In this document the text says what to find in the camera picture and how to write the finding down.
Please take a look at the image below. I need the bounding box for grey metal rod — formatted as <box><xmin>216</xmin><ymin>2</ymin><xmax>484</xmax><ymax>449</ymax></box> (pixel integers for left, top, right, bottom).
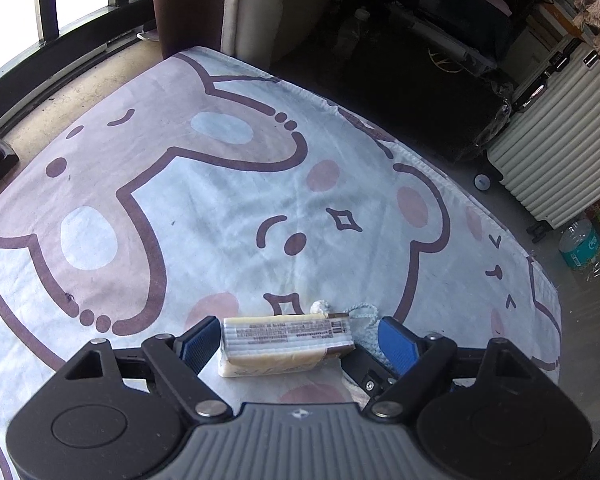
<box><xmin>387</xmin><ymin>2</ymin><xmax>497</xmax><ymax>73</ymax></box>

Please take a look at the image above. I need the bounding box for cream ribbed suitcase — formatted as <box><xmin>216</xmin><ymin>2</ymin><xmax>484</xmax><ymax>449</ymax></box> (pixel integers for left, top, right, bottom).
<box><xmin>472</xmin><ymin>37</ymin><xmax>600</xmax><ymax>241</ymax></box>

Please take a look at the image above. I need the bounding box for brown curtain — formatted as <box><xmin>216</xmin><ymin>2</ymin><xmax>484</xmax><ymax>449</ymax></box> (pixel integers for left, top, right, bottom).
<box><xmin>150</xmin><ymin>0</ymin><xmax>231</xmax><ymax>59</ymax></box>

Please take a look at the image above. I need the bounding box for clear plastic bottle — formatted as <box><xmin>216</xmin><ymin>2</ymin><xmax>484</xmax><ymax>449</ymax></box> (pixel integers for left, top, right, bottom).
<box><xmin>332</xmin><ymin>7</ymin><xmax>371</xmax><ymax>58</ymax></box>

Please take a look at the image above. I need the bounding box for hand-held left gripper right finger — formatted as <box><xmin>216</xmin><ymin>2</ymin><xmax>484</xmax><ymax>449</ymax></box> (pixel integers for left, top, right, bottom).
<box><xmin>371</xmin><ymin>316</ymin><xmax>539</xmax><ymax>421</ymax></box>

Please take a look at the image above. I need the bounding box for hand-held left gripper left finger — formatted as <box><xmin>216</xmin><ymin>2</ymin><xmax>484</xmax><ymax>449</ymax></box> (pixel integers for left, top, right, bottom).
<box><xmin>64</xmin><ymin>316</ymin><xmax>234</xmax><ymax>423</ymax></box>

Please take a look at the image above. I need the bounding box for bear printed blanket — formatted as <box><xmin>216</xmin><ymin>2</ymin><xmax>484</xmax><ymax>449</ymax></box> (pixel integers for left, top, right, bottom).
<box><xmin>0</xmin><ymin>45</ymin><xmax>563</xmax><ymax>480</ymax></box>

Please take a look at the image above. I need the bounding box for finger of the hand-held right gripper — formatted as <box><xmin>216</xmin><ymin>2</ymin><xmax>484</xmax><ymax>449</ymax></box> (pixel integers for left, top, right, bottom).
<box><xmin>342</xmin><ymin>346</ymin><xmax>397</xmax><ymax>404</ymax></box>

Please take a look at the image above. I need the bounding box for pale blue knitted ornament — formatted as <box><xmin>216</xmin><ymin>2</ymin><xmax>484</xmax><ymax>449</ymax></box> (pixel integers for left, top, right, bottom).
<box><xmin>310</xmin><ymin>299</ymin><xmax>388</xmax><ymax>361</ymax></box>

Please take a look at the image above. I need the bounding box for yellow tissue packet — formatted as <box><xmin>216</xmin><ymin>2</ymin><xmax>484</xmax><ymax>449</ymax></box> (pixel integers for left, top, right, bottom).
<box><xmin>217</xmin><ymin>312</ymin><xmax>357</xmax><ymax>380</ymax></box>

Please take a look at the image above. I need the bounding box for plastic water bottle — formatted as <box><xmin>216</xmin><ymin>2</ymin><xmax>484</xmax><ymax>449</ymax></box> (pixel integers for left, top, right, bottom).
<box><xmin>559</xmin><ymin>217</ymin><xmax>600</xmax><ymax>281</ymax></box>

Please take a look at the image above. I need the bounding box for dark chair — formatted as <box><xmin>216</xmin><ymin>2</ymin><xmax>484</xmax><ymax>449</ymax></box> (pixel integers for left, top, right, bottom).
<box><xmin>415</xmin><ymin>0</ymin><xmax>513</xmax><ymax>61</ymax></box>

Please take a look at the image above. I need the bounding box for beige curtain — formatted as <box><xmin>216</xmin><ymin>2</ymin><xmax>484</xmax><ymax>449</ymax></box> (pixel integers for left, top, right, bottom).
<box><xmin>220</xmin><ymin>0</ymin><xmax>346</xmax><ymax>63</ymax></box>

